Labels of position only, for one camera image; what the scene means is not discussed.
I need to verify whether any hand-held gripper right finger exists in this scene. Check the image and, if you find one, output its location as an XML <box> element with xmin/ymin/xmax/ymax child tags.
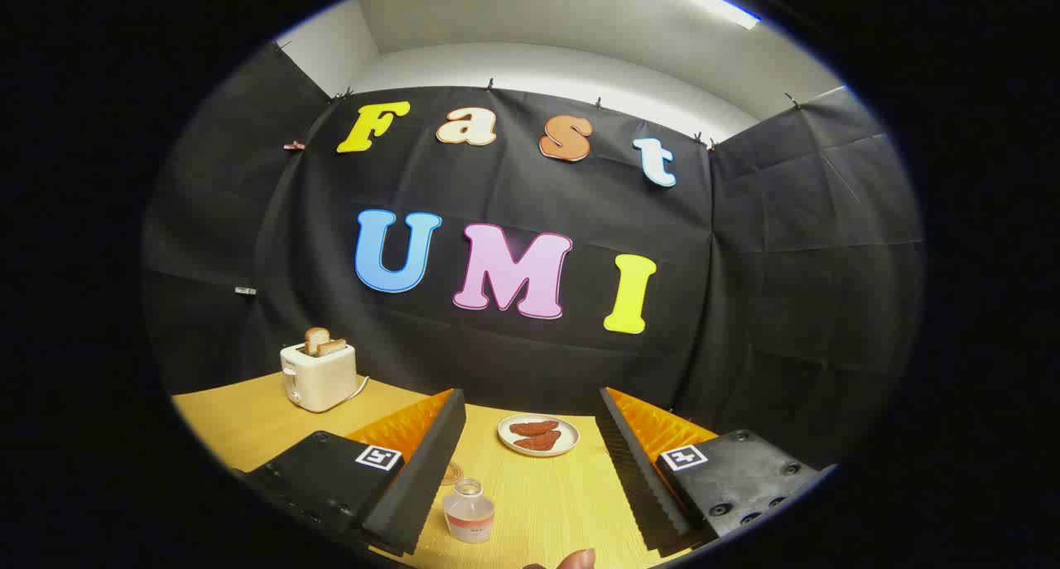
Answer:
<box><xmin>595</xmin><ymin>387</ymin><xmax>837</xmax><ymax>554</ymax></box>

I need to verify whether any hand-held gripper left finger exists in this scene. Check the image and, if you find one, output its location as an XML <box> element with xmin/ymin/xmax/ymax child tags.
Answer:
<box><xmin>240</xmin><ymin>388</ymin><xmax>467</xmax><ymax>557</ymax></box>

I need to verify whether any clear juice bottle red label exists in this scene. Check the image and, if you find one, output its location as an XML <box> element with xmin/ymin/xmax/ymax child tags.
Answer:
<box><xmin>442</xmin><ymin>479</ymin><xmax>496</xmax><ymax>544</ymax></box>

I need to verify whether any white round plate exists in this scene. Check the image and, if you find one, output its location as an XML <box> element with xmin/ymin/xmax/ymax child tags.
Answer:
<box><xmin>497</xmin><ymin>413</ymin><xmax>581</xmax><ymax>457</ymax></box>

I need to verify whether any wooden table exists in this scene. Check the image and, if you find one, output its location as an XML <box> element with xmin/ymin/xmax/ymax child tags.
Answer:
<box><xmin>171</xmin><ymin>370</ymin><xmax>721</xmax><ymax>569</ymax></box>

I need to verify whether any cream toaster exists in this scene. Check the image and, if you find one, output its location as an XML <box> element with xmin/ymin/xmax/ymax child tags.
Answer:
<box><xmin>280</xmin><ymin>342</ymin><xmax>359</xmax><ymax>413</ymax></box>

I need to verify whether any black backdrop cloth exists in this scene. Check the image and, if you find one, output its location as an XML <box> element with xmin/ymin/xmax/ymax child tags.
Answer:
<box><xmin>141</xmin><ymin>43</ymin><xmax>924</xmax><ymax>470</ymax></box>

